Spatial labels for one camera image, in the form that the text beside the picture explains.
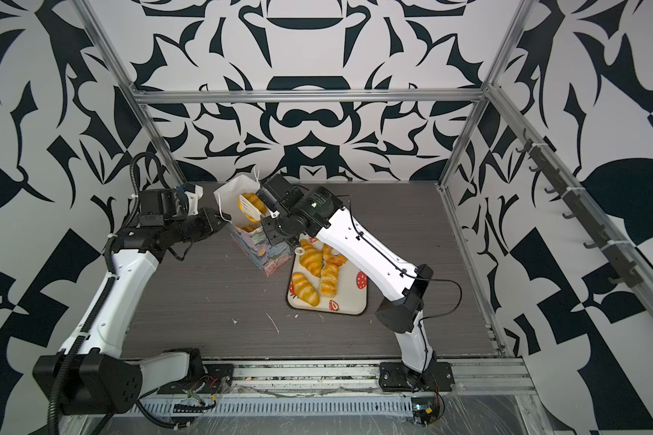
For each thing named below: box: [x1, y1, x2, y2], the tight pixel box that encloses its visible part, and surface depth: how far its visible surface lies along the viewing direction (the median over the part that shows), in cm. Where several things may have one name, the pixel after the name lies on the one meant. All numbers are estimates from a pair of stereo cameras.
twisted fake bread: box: [319, 262, 341, 299], surface depth 91 cm
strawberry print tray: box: [286, 233, 368, 315], surface depth 90 cm
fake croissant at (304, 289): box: [292, 271, 321, 307], surface depth 89 cm
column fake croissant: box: [299, 239, 324, 278], surface depth 95 cm
